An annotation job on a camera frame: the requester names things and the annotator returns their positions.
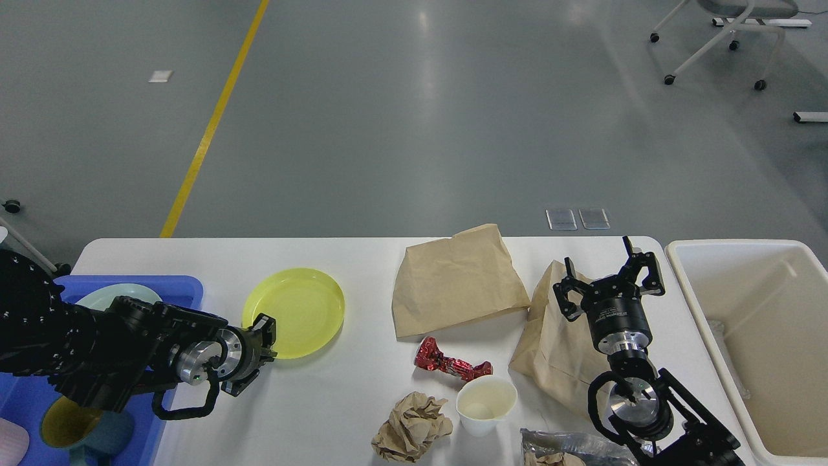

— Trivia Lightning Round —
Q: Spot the right clear floor plate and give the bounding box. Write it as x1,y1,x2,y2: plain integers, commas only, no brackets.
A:
578,208,611,230

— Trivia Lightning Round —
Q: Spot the pink mug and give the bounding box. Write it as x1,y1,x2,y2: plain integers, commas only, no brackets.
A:
1,418,30,465

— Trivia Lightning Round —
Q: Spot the white paper cup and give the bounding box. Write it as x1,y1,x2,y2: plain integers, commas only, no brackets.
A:
455,375,518,438

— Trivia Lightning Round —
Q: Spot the red foil wrapper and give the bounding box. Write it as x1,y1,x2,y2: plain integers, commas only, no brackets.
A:
413,336,494,383

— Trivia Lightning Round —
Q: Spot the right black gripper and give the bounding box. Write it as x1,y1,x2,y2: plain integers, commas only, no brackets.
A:
552,236,666,356

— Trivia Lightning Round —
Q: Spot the white floor rail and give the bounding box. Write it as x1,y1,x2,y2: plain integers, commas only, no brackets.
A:
792,111,828,124

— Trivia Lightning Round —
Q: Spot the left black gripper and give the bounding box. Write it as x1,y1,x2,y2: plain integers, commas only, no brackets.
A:
217,313,278,396

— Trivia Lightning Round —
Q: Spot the clear plastic bag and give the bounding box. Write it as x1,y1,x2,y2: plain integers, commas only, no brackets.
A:
520,428,638,465

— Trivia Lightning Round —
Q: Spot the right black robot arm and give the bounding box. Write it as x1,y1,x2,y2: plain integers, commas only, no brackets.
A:
551,237,743,465

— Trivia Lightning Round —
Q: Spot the blue plastic tray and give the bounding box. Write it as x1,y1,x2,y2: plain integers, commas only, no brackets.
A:
1,275,203,465

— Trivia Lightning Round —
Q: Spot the yellow plastic plate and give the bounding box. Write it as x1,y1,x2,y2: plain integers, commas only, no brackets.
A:
241,268,345,360

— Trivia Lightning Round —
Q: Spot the left clear floor plate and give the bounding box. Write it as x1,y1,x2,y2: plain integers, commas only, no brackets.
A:
546,208,579,231

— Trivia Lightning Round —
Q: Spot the beige plastic bin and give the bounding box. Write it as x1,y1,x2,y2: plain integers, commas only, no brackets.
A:
666,239,827,465

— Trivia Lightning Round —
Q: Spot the paper bag under gripper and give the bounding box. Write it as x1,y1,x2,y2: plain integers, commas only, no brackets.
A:
509,261,609,419

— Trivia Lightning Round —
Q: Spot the large flat paper bag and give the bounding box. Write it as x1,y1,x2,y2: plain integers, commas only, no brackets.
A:
391,223,530,338

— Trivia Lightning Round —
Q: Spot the clear floor plate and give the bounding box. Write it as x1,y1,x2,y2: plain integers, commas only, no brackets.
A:
546,208,579,231
578,208,611,230

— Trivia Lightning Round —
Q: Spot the pale green plate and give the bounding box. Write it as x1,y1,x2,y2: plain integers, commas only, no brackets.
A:
76,283,162,311

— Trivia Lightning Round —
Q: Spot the dark teal mug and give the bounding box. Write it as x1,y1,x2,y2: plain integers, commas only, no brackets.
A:
39,396,135,465

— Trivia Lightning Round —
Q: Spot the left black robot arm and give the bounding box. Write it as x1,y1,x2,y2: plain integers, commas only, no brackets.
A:
1,250,277,421

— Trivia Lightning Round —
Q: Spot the white office chair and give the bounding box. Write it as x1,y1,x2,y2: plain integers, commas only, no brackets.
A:
663,1,801,92

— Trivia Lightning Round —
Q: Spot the crumpled brown paper ball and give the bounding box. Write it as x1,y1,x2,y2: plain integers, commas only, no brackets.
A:
371,392,453,463

